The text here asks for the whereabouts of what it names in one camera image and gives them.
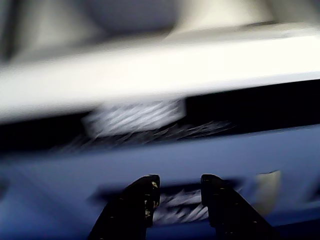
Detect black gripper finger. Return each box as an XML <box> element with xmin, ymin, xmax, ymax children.
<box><xmin>201</xmin><ymin>174</ymin><xmax>278</xmax><ymax>240</ymax></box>
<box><xmin>87</xmin><ymin>174</ymin><xmax>161</xmax><ymax>240</ymax></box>

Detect blue toy kitchen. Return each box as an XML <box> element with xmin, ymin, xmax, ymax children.
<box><xmin>0</xmin><ymin>0</ymin><xmax>320</xmax><ymax>240</ymax></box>

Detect gold dishwasher door handle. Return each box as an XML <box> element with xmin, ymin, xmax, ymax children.
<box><xmin>254</xmin><ymin>170</ymin><xmax>282</xmax><ymax>216</ymax></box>

